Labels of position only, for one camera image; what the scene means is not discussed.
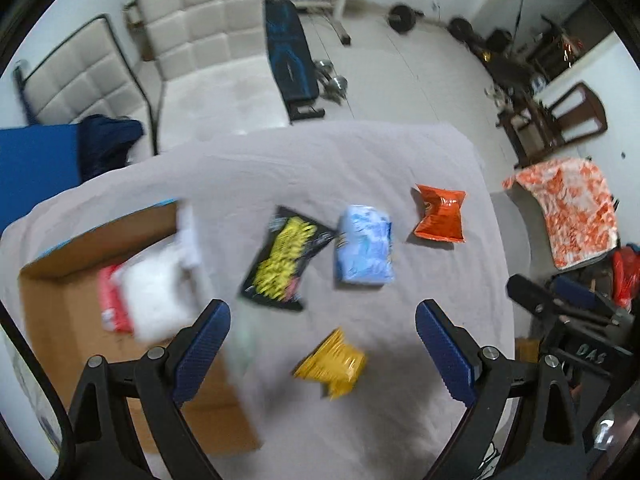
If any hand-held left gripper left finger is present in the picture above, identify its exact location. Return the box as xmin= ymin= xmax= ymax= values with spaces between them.
xmin=67 ymin=299 xmax=232 ymax=480

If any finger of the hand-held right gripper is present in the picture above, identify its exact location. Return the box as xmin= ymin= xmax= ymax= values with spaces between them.
xmin=549 ymin=276 xmax=625 ymax=318
xmin=506 ymin=274 xmax=620 ymax=328

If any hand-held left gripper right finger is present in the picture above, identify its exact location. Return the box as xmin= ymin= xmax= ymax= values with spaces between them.
xmin=415 ymin=299 xmax=588 ymax=480

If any white soft packet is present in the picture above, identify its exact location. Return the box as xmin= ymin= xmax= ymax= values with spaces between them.
xmin=122 ymin=205 xmax=203 ymax=343

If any red packet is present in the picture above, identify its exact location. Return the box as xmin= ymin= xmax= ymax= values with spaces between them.
xmin=97 ymin=264 xmax=133 ymax=335

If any orange snack packet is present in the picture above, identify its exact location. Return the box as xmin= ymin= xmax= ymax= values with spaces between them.
xmin=411 ymin=184 xmax=467 ymax=244

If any black and yellow snack packet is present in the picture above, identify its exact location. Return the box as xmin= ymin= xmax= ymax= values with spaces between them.
xmin=239 ymin=205 xmax=337 ymax=312

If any light blue soft packet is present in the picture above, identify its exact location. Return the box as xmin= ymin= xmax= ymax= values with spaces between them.
xmin=334 ymin=204 xmax=397 ymax=287

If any cardboard box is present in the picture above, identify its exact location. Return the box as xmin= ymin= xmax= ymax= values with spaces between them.
xmin=17 ymin=200 xmax=263 ymax=456

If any red plastic bag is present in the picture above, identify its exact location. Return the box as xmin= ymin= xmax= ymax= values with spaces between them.
xmin=612 ymin=246 xmax=640 ymax=311

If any orange floral cloth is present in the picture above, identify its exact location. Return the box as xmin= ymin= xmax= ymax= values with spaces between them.
xmin=502 ymin=157 xmax=618 ymax=271

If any brown wooden chair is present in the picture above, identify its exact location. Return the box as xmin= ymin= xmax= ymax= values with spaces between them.
xmin=495 ymin=81 xmax=608 ymax=168

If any grey table cloth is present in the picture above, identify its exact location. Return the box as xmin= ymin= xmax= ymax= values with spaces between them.
xmin=0 ymin=121 xmax=518 ymax=480

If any dark navy clothing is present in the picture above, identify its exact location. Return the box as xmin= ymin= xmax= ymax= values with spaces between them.
xmin=79 ymin=115 xmax=145 ymax=181

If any blue cloth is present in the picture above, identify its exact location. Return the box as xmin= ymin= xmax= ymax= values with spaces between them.
xmin=0 ymin=124 xmax=83 ymax=233

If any black weight plate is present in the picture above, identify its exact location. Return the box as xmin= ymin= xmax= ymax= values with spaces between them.
xmin=448 ymin=16 xmax=473 ymax=41
xmin=389 ymin=4 xmax=425 ymax=35

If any chrome dumbbell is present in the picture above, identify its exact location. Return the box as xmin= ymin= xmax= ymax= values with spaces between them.
xmin=314 ymin=59 xmax=349 ymax=103

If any large beige quilted chair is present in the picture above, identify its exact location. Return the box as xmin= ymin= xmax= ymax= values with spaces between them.
xmin=135 ymin=0 xmax=291 ymax=151

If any black and blue weight bench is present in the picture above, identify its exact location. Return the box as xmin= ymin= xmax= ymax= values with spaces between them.
xmin=264 ymin=0 xmax=326 ymax=123

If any white weight rack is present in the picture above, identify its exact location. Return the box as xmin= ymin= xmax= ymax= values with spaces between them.
xmin=292 ymin=0 xmax=353 ymax=46

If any beige quilted chair black frame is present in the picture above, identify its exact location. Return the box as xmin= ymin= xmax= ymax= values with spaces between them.
xmin=12 ymin=14 xmax=157 ymax=161

